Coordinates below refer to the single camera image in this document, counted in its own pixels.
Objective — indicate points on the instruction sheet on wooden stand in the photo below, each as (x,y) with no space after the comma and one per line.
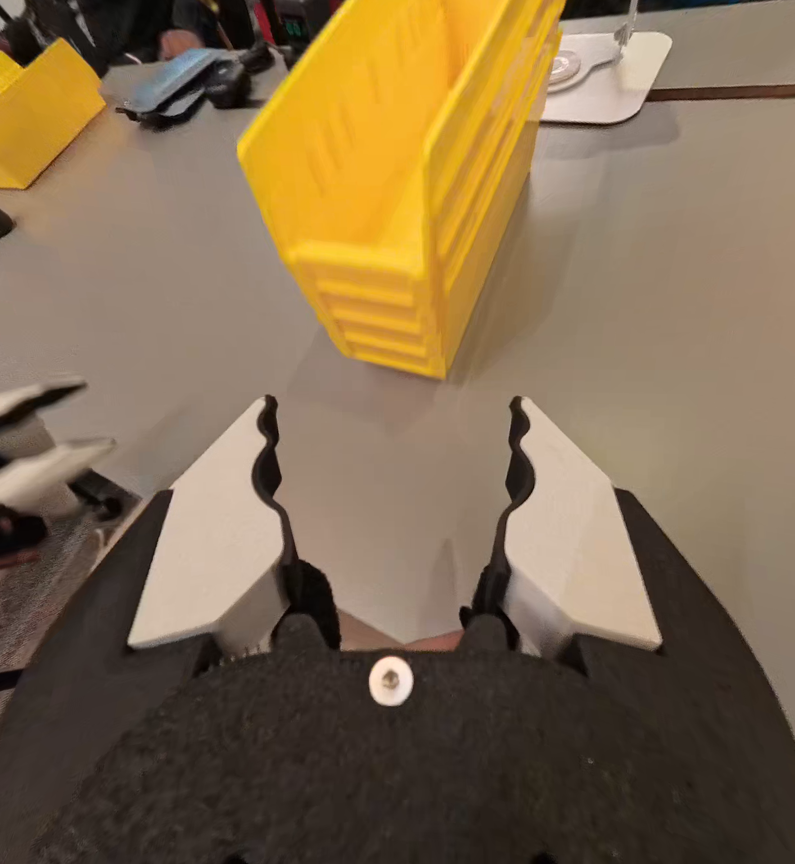
(613,94)

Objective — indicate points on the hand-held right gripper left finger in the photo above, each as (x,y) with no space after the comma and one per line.
(208,553)

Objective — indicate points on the grey desk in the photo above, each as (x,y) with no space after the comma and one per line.
(640,304)
(742,54)

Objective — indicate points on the black device green display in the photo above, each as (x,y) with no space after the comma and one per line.
(293,34)

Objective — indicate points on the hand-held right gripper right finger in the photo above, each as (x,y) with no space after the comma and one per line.
(573,553)

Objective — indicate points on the dark grey pouch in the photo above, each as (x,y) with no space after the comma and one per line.
(174,74)

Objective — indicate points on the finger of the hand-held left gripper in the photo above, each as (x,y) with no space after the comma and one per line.
(19,405)
(39,472)

